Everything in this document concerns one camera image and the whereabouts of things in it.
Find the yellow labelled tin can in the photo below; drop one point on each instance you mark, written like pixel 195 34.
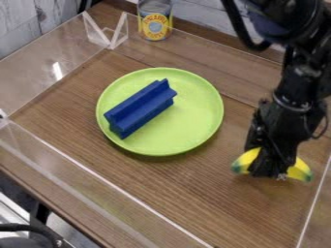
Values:
pixel 155 19

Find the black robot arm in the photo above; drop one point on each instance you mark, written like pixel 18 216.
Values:
pixel 298 24

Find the green round plate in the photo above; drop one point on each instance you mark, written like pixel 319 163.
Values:
pixel 185 125

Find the yellow toy banana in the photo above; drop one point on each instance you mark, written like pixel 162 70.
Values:
pixel 243 166

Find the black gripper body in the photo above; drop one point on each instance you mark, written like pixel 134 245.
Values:
pixel 289 125

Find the clear acrylic triangular bracket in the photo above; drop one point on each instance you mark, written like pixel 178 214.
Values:
pixel 106 37

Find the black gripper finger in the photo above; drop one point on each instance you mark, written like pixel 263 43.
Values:
pixel 255 136
pixel 275 159

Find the clear acrylic front wall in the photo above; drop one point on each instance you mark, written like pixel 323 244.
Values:
pixel 110 215

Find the blue plastic block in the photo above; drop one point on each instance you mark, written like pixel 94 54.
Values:
pixel 130 115

